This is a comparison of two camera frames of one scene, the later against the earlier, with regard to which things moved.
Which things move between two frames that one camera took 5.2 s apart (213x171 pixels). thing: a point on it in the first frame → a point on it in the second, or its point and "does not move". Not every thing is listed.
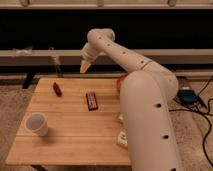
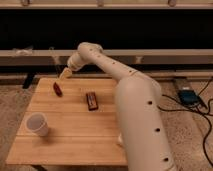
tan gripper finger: (84, 66) → (66, 73)
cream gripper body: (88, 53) → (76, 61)
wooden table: (70, 122) does not move
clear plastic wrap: (23, 52) does not move
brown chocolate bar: (92, 101) does not move
